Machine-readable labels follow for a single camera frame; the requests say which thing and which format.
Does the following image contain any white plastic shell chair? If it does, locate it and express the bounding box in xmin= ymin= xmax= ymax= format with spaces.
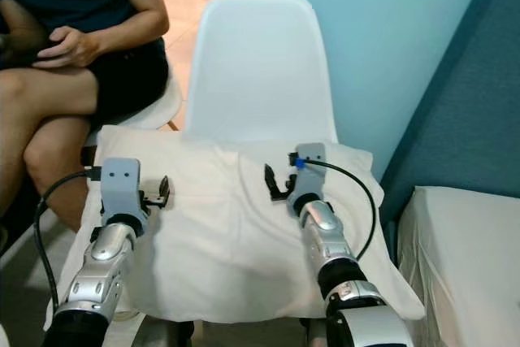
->
xmin=183 ymin=0 xmax=340 ymax=146

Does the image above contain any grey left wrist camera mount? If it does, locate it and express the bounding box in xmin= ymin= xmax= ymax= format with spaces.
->
xmin=100 ymin=158 xmax=143 ymax=219

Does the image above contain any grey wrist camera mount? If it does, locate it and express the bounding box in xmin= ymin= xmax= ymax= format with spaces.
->
xmin=100 ymin=158 xmax=143 ymax=219
xmin=292 ymin=143 xmax=328 ymax=195

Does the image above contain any bed with pale sheet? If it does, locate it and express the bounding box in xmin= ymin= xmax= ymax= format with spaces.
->
xmin=396 ymin=185 xmax=520 ymax=347

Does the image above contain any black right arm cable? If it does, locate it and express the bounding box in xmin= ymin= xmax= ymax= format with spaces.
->
xmin=288 ymin=154 xmax=378 ymax=262

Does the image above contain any dark teal padded headboard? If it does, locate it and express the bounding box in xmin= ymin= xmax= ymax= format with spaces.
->
xmin=378 ymin=0 xmax=520 ymax=210

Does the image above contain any grey left robot leg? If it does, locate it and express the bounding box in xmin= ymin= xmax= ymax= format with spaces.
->
xmin=130 ymin=317 xmax=196 ymax=347

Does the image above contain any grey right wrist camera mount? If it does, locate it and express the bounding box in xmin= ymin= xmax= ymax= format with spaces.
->
xmin=292 ymin=143 xmax=328 ymax=195

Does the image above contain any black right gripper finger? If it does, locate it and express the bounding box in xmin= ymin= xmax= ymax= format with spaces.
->
xmin=263 ymin=163 xmax=292 ymax=202

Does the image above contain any white chair under person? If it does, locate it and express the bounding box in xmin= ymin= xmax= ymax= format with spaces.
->
xmin=85 ymin=71 xmax=184 ymax=149

